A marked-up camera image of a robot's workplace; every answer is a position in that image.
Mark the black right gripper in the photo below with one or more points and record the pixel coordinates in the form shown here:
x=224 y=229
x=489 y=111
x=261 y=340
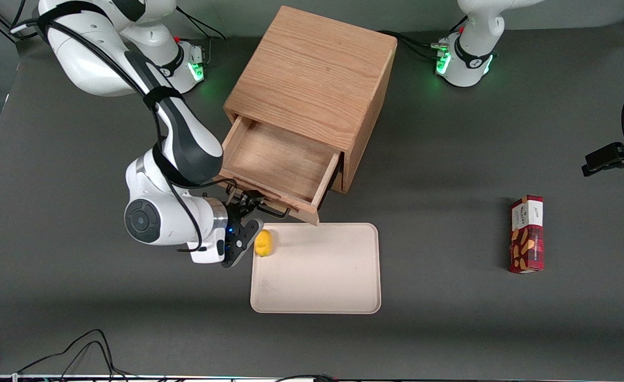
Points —
x=236 y=214

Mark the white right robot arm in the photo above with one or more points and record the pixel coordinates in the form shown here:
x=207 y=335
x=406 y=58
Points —
x=99 y=69

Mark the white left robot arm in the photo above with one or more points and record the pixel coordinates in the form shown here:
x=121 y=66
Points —
x=465 y=71

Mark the wooden drawer cabinet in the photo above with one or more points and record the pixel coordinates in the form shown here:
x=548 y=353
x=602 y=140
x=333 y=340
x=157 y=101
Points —
x=317 y=69

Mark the yellow lemon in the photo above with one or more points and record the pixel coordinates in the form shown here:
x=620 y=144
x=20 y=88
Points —
x=263 y=243

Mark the beige plastic tray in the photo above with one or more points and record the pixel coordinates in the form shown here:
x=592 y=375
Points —
x=322 y=270

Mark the red cookie box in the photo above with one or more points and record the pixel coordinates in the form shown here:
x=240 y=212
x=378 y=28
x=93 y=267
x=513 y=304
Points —
x=526 y=239

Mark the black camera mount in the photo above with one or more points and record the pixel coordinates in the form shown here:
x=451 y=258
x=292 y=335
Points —
x=608 y=156

